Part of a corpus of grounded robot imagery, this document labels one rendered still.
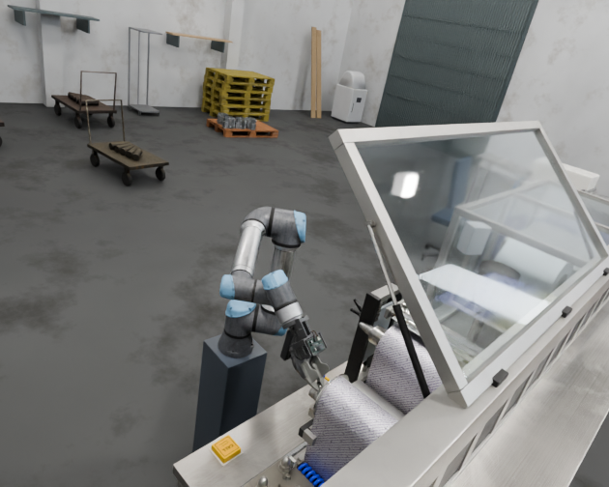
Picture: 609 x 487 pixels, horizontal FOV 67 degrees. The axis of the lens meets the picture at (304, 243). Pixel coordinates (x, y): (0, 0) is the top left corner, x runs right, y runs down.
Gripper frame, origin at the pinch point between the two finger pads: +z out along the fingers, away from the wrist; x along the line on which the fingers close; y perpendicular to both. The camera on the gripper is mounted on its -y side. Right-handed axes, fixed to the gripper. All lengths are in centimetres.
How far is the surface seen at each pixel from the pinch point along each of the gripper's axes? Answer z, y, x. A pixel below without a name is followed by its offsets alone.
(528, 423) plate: 27, 45, 18
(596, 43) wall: -251, -17, 911
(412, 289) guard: -14, 59, -18
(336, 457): 19.3, 0.5, -4.6
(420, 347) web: 2.9, 21.2, 24.1
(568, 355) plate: 25, 44, 58
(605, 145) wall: -85, -86, 905
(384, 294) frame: -15.5, 10.1, 33.8
